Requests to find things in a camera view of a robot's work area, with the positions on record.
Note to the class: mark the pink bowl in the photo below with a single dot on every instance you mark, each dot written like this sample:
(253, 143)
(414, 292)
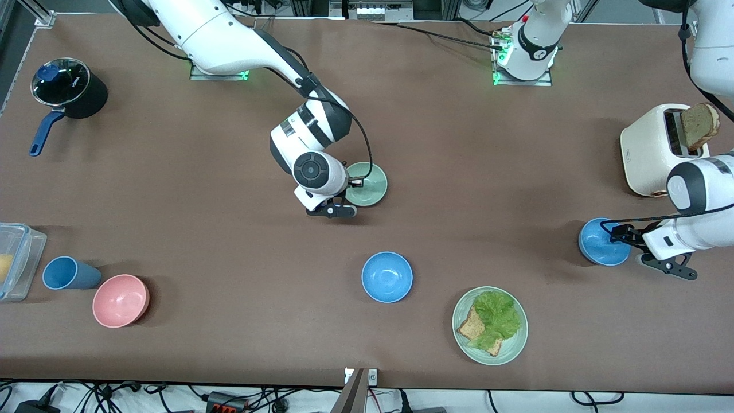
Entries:
(120, 301)

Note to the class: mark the blue bowl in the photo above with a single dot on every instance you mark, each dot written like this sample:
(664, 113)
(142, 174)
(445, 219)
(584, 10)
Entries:
(387, 277)
(596, 246)

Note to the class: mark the glass lid blue knob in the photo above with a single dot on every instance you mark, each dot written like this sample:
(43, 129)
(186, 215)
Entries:
(63, 80)

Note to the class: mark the grey metal pole clamp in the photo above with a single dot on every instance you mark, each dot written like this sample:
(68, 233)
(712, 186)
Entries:
(352, 393)

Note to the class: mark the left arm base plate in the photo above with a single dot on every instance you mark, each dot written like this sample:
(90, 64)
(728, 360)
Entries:
(547, 80)

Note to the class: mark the brown bread slice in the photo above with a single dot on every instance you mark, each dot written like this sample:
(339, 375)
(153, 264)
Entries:
(471, 328)

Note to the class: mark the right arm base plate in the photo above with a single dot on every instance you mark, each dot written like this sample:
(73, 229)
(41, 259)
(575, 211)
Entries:
(229, 76)

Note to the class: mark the white power strip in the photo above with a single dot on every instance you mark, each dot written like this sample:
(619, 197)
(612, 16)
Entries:
(378, 10)

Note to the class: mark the light green bowl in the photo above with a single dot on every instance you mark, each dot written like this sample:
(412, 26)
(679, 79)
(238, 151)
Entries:
(373, 186)

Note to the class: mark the cream white toaster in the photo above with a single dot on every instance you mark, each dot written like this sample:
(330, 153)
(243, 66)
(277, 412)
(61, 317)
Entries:
(645, 149)

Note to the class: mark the clear plastic container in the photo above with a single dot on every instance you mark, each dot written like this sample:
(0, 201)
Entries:
(26, 258)

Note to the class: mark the blue cup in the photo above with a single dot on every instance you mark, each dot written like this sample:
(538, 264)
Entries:
(71, 274)

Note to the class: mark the black power adapter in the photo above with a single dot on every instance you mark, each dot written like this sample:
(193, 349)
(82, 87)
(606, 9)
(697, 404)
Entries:
(37, 407)

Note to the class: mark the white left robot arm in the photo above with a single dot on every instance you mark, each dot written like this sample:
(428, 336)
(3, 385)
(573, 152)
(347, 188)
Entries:
(711, 183)

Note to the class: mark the metal corner bracket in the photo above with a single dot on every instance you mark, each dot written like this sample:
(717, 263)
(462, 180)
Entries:
(43, 18)

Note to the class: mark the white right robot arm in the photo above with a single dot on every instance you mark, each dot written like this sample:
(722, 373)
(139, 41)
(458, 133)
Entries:
(218, 34)

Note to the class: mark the green lettuce leaf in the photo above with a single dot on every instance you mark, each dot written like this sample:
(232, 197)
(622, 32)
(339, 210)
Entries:
(499, 315)

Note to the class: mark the black red power strip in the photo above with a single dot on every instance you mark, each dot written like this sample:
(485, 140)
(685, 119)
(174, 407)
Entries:
(226, 402)

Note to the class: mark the light green plate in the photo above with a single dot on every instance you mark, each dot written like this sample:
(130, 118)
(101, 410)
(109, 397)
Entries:
(513, 347)

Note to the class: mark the dark toast slice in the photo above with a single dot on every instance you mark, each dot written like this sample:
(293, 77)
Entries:
(699, 123)

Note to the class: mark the yellow food item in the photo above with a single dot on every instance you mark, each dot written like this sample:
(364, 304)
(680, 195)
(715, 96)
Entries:
(4, 268)

